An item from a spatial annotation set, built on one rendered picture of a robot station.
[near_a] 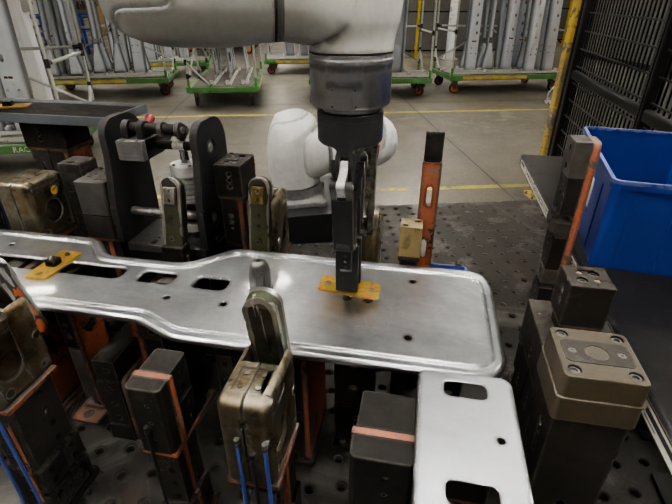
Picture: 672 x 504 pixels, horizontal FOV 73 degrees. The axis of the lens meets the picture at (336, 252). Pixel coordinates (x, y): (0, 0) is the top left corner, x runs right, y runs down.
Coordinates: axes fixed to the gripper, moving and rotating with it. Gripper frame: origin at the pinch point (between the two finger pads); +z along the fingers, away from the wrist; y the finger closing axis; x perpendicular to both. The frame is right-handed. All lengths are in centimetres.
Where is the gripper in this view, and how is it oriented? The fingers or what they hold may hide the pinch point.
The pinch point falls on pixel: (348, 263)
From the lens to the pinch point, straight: 61.2
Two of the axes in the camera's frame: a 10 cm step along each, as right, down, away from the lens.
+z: 0.0, 8.8, 4.8
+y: -1.9, 4.7, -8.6
